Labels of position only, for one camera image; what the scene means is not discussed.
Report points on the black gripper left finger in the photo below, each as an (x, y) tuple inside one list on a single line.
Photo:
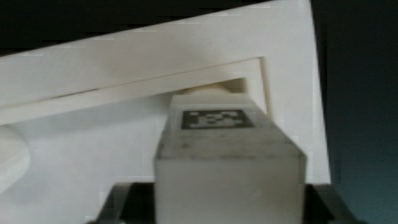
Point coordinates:
[(129, 207)]

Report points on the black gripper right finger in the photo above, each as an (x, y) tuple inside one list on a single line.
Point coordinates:
[(326, 209)]

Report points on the white table leg with tag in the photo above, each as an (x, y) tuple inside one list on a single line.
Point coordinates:
[(230, 166)]

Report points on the white square tabletop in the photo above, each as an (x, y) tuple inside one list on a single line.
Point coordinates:
[(86, 95)]

